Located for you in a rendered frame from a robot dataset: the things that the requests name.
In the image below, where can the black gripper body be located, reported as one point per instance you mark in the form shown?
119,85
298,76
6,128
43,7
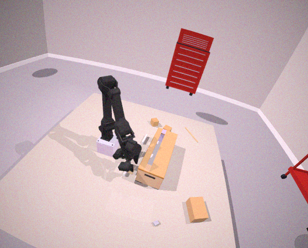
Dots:
125,166

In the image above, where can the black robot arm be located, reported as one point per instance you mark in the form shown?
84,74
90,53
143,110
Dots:
111,97

